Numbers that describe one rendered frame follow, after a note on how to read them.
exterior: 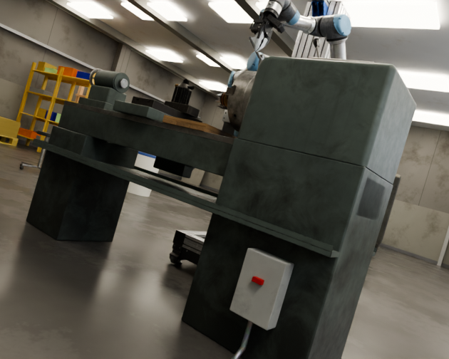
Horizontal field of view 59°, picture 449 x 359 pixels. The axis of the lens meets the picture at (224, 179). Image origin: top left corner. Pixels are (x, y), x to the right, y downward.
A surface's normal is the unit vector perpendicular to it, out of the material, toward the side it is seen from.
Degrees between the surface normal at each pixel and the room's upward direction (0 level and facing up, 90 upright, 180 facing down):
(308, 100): 90
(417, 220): 90
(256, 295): 90
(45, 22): 90
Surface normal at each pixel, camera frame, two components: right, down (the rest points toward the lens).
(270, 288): -0.56, -0.15
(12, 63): 0.80, 0.25
